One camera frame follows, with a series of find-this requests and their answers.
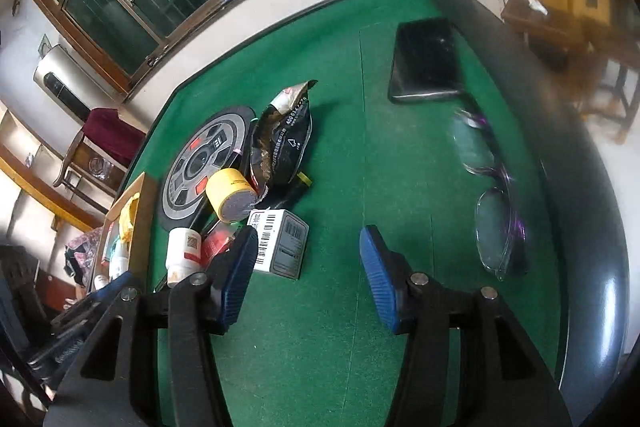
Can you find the round grey control dial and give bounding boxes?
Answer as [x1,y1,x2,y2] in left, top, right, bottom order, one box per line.
[159,106,258,233]

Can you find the yellow cracker packet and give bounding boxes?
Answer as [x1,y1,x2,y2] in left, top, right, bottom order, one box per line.
[116,196,140,244]

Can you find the eyeglasses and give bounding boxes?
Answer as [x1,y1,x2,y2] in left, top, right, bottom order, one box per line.
[450,106,530,283]

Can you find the black snack bag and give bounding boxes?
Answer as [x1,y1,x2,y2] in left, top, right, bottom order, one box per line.
[249,80,319,188]

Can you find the black plastic stool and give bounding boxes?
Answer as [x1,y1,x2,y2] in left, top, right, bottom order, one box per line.
[0,244,53,343]

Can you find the small white ribbed-cap bottle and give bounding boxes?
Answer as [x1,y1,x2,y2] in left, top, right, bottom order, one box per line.
[166,227,207,286]

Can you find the cardboard box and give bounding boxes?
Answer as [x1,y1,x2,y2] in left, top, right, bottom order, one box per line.
[101,172,162,295]

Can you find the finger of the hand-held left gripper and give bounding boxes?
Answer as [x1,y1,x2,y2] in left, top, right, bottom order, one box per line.
[92,271,136,303]

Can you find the standing air conditioner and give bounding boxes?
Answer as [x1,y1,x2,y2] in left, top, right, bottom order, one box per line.
[32,44,93,124]

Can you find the wooden shelf cabinet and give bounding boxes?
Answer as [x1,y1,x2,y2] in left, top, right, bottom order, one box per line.
[0,102,108,233]

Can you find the maroon cloth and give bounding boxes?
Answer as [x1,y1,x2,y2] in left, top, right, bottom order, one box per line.
[82,107,147,168]

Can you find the small white barcode box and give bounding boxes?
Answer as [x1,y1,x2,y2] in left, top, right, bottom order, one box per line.
[246,208,310,281]

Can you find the small red packet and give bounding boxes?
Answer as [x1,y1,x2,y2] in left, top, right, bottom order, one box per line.
[201,224,237,269]

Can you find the yellow jar with silver lid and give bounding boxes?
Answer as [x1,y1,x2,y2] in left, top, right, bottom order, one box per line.
[205,168,259,224]

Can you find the wooden chair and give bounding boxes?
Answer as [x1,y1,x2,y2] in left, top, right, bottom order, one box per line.
[52,107,147,202]

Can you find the wooden stool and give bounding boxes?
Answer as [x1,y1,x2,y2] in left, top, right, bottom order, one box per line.
[501,0,640,145]

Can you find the black smartphone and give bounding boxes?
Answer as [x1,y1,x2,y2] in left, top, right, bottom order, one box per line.
[388,18,467,106]

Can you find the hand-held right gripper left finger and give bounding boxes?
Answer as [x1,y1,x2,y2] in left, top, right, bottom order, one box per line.
[42,226,259,427]

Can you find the clear glass jar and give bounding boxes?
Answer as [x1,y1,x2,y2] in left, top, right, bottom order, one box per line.
[89,157,115,182]

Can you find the pile of clothes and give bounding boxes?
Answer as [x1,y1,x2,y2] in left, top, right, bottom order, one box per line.
[64,227,105,290]

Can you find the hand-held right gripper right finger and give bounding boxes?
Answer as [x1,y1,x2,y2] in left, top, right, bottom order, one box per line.
[359,225,573,427]

